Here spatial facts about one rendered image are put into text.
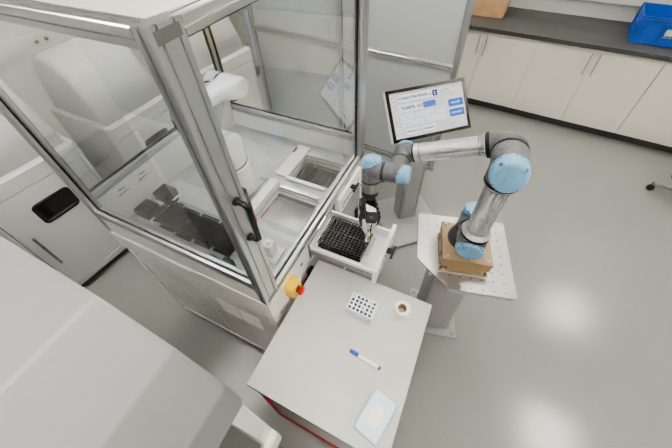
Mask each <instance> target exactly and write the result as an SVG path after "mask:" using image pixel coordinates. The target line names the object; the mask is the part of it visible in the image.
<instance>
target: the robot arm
mask: <svg viewBox="0 0 672 448"><path fill-rule="evenodd" d="M477 156H484V157H485V158H491V159H490V164H489V166H488V169H487V171H486V173H485V175H484V178H483V181H484V184H485V186H484V189H483V191H482V193H481V195H480V197H479V199H478V202H476V201H471V202H468V203H466V204H465V205H464V207H463V208H462V212H461V214H460V216H459V218H458V221H457V223H456V224H455V225H453V226H452V227H451V228H450V229H449V231H448V234H447V238H448V241H449V243H450V244H451V245H452V246H453V247H454V248H455V251H456V253H457V254H458V255H459V256H461V257H463V258H466V259H470V260H478V259H481V258H483V257H484V256H485V253H486V250H485V249H486V245H487V243H488V242H489V240H490V238H491V230H490V229H491V228H492V226H493V224H494V222H495V221H496V219H497V217H498V215H499V213H500V212H501V210H502V208H503V206H504V205H505V203H506V201H507V199H508V197H509V196H510V195H512V194H515V193H516V192H517V191H518V190H519V191H520V190H522V189H523V188H524V187H525V186H526V185H527V184H528V182H529V180H530V176H531V166H530V146H529V143H528V141H527V140H526V139H525V138H524V137H523V136H522V135H520V134H518V133H515V132H511V131H489V132H484V133H483V134H482V135H480V136H472V137H464V138H455V139H447V140H439V141H431V142H423V143H414V144H413V143H412V142H411V141H408V140H402V141H400V142H399V143H398V145H397V146H396V148H395V151H394V154H393V156H392V159H391V161H390V163H388V162H382V160H381V156H379V155H377V154H367V155H365V156H364V157H363V160H362V166H361V168H362V178H361V183H362V184H360V186H361V194H362V195H363V196H364V197H363V198H359V210H360V212H359V213H360V214H359V222H360V225H361V227H362V229H363V232H364V233H365V234H366V235H367V233H368V232H367V229H368V228H367V224H371V226H370V227H371V229H370V235H371V234H372V233H373V232H374V230H375V229H376V227H377V226H378V224H379V222H380V219H381V216H380V211H378V210H379V207H378V203H377V201H376V199H375V197H376V196H378V193H379V187H380V181H386V182H392V183H396V184H408V183H409V182H410V178H411V174H412V167H411V166H409V164H410V162H421V161H432V160H443V159H454V158H465V157H477ZM361 199H362V200H361Z"/></svg>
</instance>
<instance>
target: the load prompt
mask: <svg viewBox="0 0 672 448"><path fill-rule="evenodd" d="M442 95H444V91H443V87H437V88H432V89H426V90H421V91H416V92H410V93H405V94H399V95H397V100H398V104H400V103H405V102H411V101H416V100H421V99H426V98H432V97H437V96H442Z"/></svg>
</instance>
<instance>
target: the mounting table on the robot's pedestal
mask: <svg viewBox="0 0 672 448"><path fill-rule="evenodd" d="M442 221H445V222H452V223H457V221H458V218H455V217H447V216H439V215H431V214H423V213H419V215H418V242H417V259H418V260H419V261H420V262H421V263H422V265H423V266H424V267H425V268H426V269H427V270H428V271H429V272H430V273H431V274H432V275H433V276H434V277H435V278H436V279H437V280H438V281H439V282H440V283H441V284H442V285H443V286H444V287H445V288H446V289H447V290H450V292H452V293H458V294H465V295H471V296H477V297H484V298H490V299H496V300H502V301H509V302H510V301H511V300H514V301H515V300H517V293H516V288H515V283H514V277H513V272H512V267H511V262H510V256H509V251H508V246H507V241H506V235H505V230H504V225H503V224H502V223H495V222H494V224H493V226H492V228H491V229H490V230H491V238H490V246H491V252H492V259H493V266H494V267H493V268H491V270H490V272H489V277H490V279H484V278H477V277H470V276H464V275H457V274H451V273H444V272H437V271H431V270H430V226H434V227H441V222H442Z"/></svg>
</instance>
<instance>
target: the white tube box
mask: <svg viewBox="0 0 672 448"><path fill-rule="evenodd" d="M354 293H355V292H353V294H352V296H351V298H350V300H349V301H348V303H347V305H346V307H345V309H346V312H348V313H351V314H353V315H355V316H357V317H359V318H361V319H363V320H365V321H367V322H369V323H371V322H372V320H373V318H374V315H375V313H376V311H377V309H378V305H379V303H377V302H375V301H373V300H371V301H372V304H369V301H370V299H368V298H366V297H364V296H362V295H360V294H357V293H356V294H357V295H356V297H354ZM362 306H364V307H365V309H364V310H363V309H362Z"/></svg>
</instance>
